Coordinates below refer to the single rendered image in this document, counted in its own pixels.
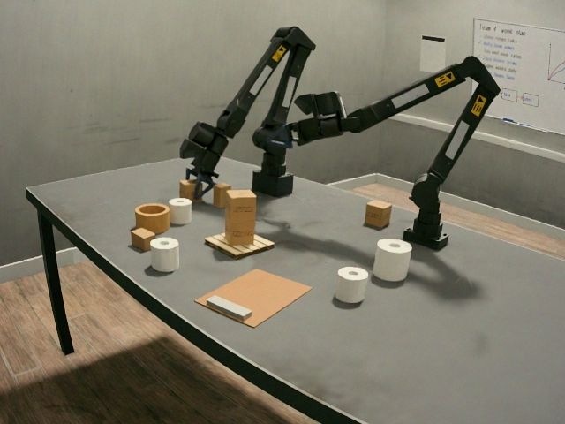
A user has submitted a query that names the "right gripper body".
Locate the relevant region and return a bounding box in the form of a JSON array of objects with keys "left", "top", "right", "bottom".
[{"left": 191, "top": 154, "right": 221, "bottom": 181}]

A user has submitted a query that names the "tan cardboard cube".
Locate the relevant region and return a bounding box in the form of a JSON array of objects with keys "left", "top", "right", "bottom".
[{"left": 131, "top": 228, "right": 156, "bottom": 251}]

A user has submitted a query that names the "tan cardboard carton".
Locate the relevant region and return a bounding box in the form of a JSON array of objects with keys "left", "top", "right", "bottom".
[
  {"left": 179, "top": 179, "right": 203, "bottom": 203},
  {"left": 365, "top": 200, "right": 392, "bottom": 227},
  {"left": 225, "top": 215, "right": 255, "bottom": 246},
  {"left": 226, "top": 190, "right": 256, "bottom": 222}
]

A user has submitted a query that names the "brown rectangular block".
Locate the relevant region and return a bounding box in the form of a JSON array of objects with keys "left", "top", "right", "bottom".
[{"left": 213, "top": 183, "right": 231, "bottom": 208}]

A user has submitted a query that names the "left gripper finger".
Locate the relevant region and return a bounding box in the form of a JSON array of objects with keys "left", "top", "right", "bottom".
[
  {"left": 279, "top": 132, "right": 298, "bottom": 142},
  {"left": 266, "top": 125, "right": 293, "bottom": 149}
]

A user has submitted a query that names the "small square wooden pallet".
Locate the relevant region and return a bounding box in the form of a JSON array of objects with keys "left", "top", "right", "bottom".
[{"left": 205, "top": 233, "right": 275, "bottom": 260}]

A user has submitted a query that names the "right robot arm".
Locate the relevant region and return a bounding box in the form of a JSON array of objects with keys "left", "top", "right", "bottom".
[{"left": 179, "top": 26, "right": 316, "bottom": 182}]

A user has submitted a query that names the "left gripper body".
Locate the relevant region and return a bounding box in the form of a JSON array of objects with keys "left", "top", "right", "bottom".
[{"left": 285, "top": 122, "right": 325, "bottom": 146}]

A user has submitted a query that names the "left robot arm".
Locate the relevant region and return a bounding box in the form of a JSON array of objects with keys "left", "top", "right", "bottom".
[{"left": 294, "top": 56, "right": 501, "bottom": 246}]

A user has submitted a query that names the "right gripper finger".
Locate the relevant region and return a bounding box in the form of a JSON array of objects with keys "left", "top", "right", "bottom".
[
  {"left": 194, "top": 174, "right": 217, "bottom": 200},
  {"left": 185, "top": 167, "right": 198, "bottom": 180}
]

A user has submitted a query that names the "tan flat board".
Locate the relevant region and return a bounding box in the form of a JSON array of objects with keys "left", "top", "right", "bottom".
[{"left": 194, "top": 269, "right": 304, "bottom": 328}]

